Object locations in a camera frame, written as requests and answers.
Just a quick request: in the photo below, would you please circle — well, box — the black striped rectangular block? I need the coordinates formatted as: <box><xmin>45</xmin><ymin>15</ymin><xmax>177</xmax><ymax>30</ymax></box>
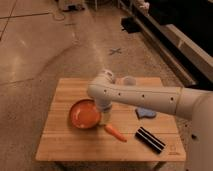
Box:
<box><xmin>135</xmin><ymin>127</ymin><xmax>166</xmax><ymax>154</ymax></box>

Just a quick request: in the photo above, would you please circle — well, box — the black box on floor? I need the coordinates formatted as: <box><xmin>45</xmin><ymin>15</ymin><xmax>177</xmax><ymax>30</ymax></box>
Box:
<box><xmin>121</xmin><ymin>17</ymin><xmax>141</xmax><ymax>33</ymax></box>

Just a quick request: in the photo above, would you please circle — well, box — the orange ceramic bowl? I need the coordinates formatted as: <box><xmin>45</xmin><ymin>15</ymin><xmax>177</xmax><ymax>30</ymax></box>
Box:
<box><xmin>69</xmin><ymin>99</ymin><xmax>101</xmax><ymax>129</ymax></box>

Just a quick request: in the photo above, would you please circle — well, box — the white equipment base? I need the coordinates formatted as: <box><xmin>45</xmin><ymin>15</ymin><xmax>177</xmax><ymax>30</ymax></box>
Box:
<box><xmin>55</xmin><ymin>0</ymin><xmax>84</xmax><ymax>11</ymax></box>

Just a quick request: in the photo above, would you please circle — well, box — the blue sponge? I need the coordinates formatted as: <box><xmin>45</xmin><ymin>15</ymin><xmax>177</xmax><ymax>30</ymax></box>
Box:
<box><xmin>135</xmin><ymin>107</ymin><xmax>156</xmax><ymax>119</ymax></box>

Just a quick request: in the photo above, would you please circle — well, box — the orange carrot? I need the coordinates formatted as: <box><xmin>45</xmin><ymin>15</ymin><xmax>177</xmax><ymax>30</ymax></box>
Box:
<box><xmin>104</xmin><ymin>124</ymin><xmax>127</xmax><ymax>142</ymax></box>

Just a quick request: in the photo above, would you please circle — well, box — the long wall shelf unit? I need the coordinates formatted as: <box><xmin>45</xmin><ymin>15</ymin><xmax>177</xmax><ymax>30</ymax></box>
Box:
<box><xmin>118</xmin><ymin>0</ymin><xmax>213</xmax><ymax>83</ymax></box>

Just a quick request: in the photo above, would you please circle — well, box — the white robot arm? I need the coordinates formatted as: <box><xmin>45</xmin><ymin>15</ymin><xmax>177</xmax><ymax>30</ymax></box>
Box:
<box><xmin>87</xmin><ymin>70</ymin><xmax>213</xmax><ymax>171</ymax></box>

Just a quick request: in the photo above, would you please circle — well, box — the wooden table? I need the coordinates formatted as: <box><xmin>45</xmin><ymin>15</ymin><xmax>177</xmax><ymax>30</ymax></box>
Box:
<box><xmin>36</xmin><ymin>78</ymin><xmax>186</xmax><ymax>163</ymax></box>

